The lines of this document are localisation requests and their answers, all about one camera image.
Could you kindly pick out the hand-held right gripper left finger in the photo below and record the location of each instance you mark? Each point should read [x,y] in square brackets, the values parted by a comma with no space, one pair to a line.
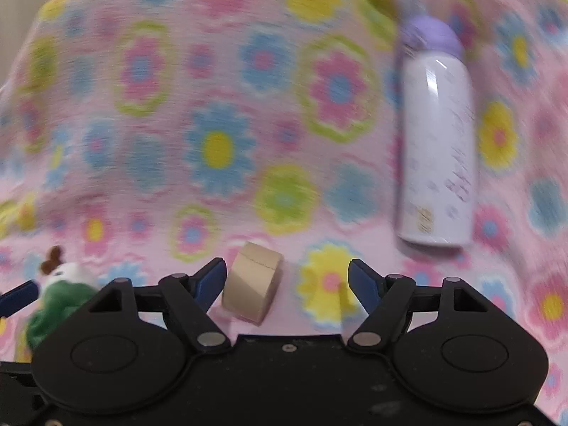
[211,282]

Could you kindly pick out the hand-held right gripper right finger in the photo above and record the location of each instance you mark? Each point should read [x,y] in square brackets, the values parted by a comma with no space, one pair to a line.
[361,282]

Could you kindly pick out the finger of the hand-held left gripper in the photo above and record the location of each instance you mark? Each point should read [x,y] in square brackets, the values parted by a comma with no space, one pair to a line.
[17,299]

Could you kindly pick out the beige tape roll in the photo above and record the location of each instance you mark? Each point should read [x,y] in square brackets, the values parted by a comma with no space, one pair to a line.
[250,284]

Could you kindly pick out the green plush toy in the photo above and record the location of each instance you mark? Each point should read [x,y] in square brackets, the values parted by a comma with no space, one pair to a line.
[57,304]

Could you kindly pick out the purple white bottle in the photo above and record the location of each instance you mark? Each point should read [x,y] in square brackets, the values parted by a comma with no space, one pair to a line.
[437,142]

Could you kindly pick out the pink floral fleece blanket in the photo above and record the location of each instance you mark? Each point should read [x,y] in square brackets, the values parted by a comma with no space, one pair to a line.
[222,120]

